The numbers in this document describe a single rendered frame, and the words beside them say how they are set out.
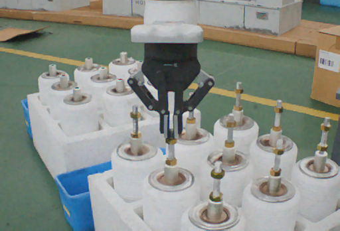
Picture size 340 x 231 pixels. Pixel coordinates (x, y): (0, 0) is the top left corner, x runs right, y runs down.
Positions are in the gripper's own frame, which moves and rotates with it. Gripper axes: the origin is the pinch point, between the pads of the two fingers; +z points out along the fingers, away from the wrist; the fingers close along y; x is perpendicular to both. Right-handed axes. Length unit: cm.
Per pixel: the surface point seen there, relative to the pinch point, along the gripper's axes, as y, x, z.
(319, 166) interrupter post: -25.6, -3.3, 9.0
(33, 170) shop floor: 44, -40, 35
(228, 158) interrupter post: -9.3, -5.8, 8.8
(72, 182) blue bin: 25.2, -21.4, 25.6
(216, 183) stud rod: -6.9, 10.0, 4.1
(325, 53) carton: -55, -104, 14
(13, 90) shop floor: 82, -108, 34
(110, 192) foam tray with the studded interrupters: 11.8, -5.5, 16.9
